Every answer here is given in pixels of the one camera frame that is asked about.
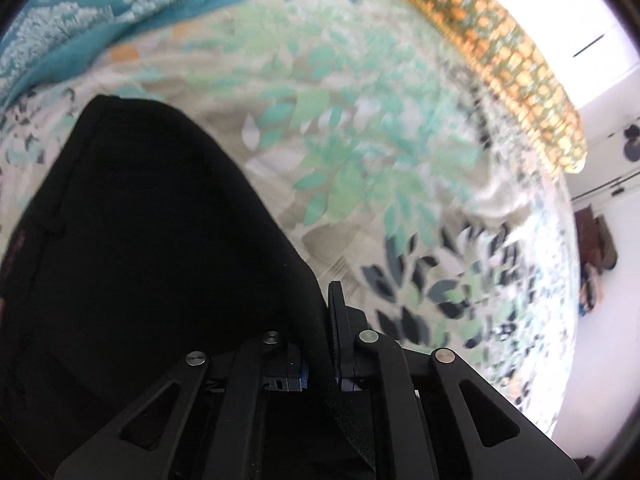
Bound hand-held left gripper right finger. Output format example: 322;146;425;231
327;281;583;480

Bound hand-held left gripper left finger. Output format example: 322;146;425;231
54;331;307;480

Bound black pants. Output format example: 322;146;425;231
0;94;381;480

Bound leaf print bed sheet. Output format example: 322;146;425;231
0;0;581;436

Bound brown cabinet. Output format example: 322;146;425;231
574;205;601;271

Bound pile of clothes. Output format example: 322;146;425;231
577;215;619;317

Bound white door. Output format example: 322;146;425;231
577;105;640;200

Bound orange floral quilt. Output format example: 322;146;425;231
389;0;588;176

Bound black hanging door items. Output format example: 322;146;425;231
621;124;640;162

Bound teal patterned pillow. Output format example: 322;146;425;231
0;0;241;106

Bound white wardrobe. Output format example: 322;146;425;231
395;0;640;111

